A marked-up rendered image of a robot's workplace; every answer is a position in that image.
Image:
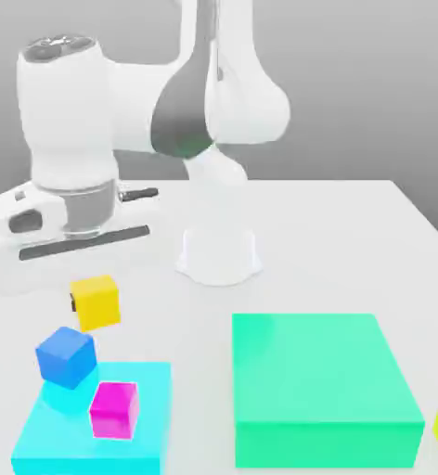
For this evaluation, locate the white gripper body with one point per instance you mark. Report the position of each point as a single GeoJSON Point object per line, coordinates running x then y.
{"type": "Point", "coordinates": [85, 256]}

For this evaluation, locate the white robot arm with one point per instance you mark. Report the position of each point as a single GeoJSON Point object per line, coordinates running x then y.
{"type": "Point", "coordinates": [70, 122]}

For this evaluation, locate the small blue cube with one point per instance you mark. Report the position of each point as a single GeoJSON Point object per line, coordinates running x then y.
{"type": "Point", "coordinates": [65, 356]}

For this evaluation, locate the small magenta cube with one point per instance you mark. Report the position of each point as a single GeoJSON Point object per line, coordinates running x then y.
{"type": "Point", "coordinates": [113, 412]}

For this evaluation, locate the large cyan box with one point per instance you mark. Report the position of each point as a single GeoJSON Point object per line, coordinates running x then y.
{"type": "Point", "coordinates": [92, 456]}

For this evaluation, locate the large green box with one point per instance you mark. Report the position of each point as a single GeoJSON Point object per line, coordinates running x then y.
{"type": "Point", "coordinates": [315, 371]}

